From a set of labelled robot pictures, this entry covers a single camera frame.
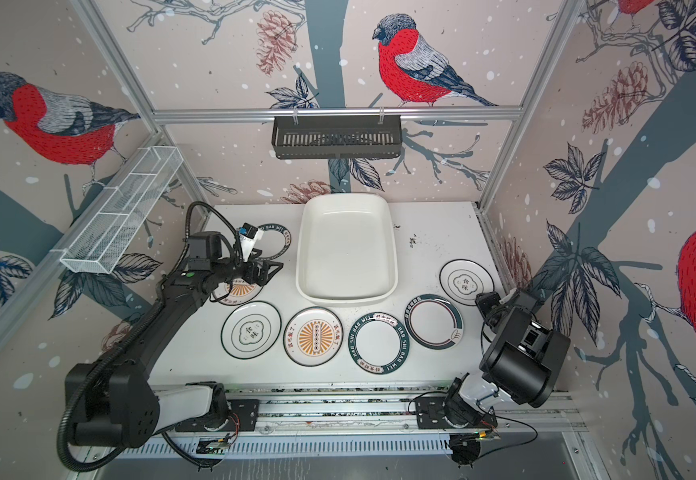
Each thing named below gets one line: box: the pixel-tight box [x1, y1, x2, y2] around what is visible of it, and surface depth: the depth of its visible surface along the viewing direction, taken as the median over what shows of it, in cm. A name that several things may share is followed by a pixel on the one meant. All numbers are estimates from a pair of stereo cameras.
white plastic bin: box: [296, 193, 399, 306], surface depth 106 cm
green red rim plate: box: [404, 294, 465, 350], surface depth 91 cm
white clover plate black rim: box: [220, 300, 282, 360], surface depth 90 cm
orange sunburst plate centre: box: [283, 306, 344, 367], surface depth 88 cm
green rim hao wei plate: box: [348, 312, 410, 375], surface depth 87 cm
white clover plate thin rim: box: [439, 258, 495, 306], surface depth 100 cm
